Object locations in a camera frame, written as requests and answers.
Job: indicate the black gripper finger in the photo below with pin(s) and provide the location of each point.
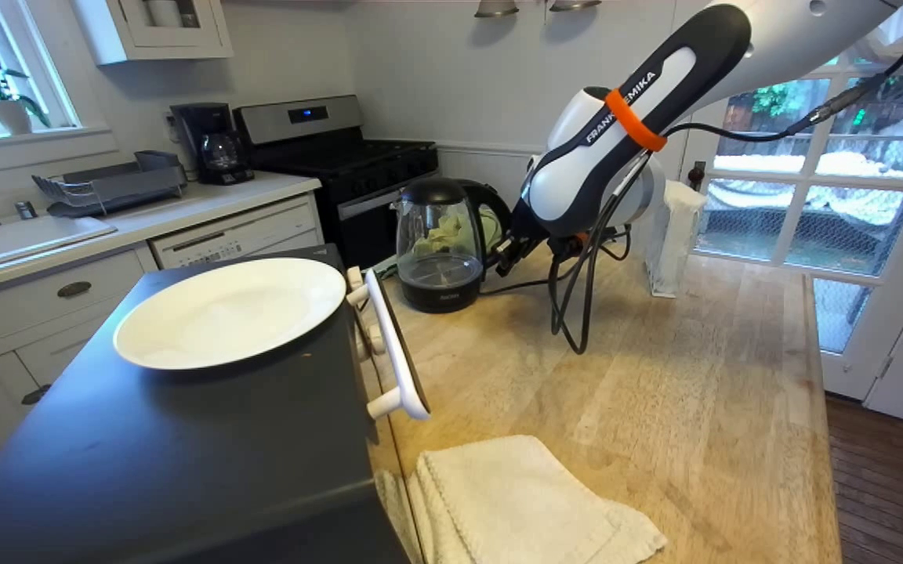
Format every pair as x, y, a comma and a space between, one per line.
520, 222
504, 259

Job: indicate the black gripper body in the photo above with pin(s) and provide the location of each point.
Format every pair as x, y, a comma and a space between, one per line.
562, 233

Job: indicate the black glass electric kettle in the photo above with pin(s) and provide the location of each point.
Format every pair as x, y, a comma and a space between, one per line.
439, 245

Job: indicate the black steel stove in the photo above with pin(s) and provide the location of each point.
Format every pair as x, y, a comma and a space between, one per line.
344, 166

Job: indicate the hanging metal lamp shade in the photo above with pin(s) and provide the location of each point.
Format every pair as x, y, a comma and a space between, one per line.
574, 3
496, 8

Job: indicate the cream folded cloth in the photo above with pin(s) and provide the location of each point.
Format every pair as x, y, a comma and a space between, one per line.
518, 505

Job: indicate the white glass-paned door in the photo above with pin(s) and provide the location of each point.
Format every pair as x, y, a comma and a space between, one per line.
817, 199

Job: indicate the white round plate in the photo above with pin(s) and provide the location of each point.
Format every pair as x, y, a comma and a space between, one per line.
227, 313

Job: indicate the black coffee maker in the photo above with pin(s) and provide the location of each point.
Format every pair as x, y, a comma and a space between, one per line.
209, 143

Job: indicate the grey dish rack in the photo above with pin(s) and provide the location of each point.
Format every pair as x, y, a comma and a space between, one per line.
111, 183

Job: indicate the black cabinet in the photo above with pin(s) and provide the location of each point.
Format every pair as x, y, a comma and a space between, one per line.
156, 459

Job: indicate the white base cabinet with drawers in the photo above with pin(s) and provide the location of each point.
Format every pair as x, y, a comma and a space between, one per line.
75, 303

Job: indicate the white kitchen sink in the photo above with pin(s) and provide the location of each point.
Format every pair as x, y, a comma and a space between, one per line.
12, 242

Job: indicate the potted plant in white pot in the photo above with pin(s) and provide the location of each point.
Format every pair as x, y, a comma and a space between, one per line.
12, 102

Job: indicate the white wall cabinet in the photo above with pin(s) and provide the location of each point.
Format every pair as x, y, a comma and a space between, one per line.
155, 25

